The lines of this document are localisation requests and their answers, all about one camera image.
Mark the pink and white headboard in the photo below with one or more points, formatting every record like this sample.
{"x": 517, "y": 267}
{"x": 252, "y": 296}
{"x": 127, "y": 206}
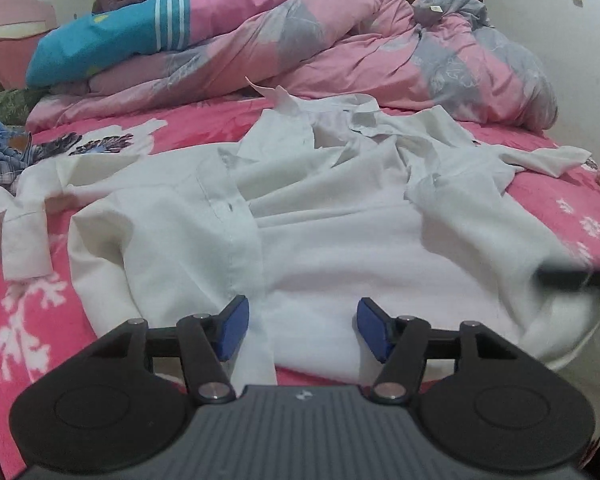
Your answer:
{"x": 10, "y": 10}

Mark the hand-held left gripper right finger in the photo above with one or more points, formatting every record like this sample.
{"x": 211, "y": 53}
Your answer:
{"x": 370, "y": 330}

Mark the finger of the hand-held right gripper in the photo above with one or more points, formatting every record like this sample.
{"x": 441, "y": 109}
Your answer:
{"x": 575, "y": 279}

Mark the pink and grey quilt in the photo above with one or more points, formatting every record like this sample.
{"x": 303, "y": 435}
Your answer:
{"x": 360, "y": 45}

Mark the green patterned pillow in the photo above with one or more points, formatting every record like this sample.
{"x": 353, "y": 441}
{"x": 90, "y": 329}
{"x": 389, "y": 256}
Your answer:
{"x": 5, "y": 102}

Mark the pink floral bed blanket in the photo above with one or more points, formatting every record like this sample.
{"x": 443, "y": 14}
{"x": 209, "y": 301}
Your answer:
{"x": 30, "y": 310}

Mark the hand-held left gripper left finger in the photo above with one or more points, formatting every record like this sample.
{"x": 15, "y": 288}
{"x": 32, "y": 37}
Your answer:
{"x": 232, "y": 327}

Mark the white shirt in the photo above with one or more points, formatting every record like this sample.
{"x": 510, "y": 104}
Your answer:
{"x": 330, "y": 240}

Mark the plaid shirt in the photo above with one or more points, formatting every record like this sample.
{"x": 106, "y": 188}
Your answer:
{"x": 0, "y": 165}

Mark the blue striped pillow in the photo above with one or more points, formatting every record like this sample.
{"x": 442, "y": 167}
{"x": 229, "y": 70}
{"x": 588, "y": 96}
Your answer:
{"x": 105, "y": 40}

